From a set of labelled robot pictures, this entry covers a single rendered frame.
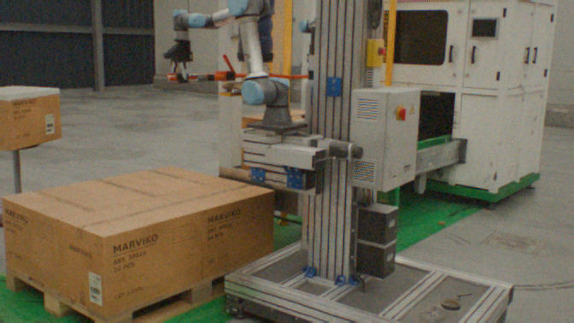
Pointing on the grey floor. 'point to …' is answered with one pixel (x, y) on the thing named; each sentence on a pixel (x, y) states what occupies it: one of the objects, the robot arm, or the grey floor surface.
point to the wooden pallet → (53, 302)
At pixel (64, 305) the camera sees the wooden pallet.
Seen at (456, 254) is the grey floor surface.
